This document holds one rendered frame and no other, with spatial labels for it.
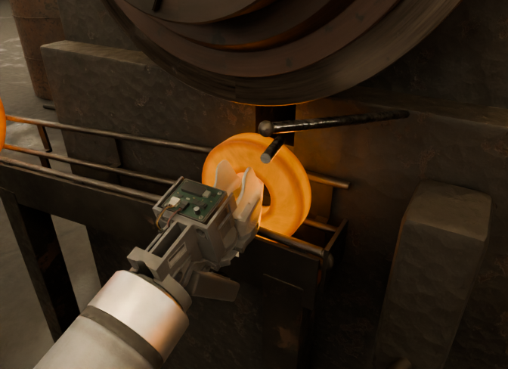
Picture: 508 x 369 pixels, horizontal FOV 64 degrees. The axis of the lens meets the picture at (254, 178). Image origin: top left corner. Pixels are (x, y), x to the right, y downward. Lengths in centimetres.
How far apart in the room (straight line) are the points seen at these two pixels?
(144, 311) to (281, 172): 23
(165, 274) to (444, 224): 27
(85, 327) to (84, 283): 119
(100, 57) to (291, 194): 41
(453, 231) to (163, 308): 28
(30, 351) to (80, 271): 33
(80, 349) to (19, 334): 113
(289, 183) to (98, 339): 27
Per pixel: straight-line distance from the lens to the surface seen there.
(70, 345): 40
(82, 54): 78
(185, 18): 37
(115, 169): 77
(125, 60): 71
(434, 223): 44
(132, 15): 50
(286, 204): 52
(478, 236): 44
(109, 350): 38
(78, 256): 171
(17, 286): 168
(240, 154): 52
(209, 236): 41
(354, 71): 40
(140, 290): 39
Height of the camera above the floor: 104
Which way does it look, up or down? 30 degrees down
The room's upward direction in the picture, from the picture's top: straight up
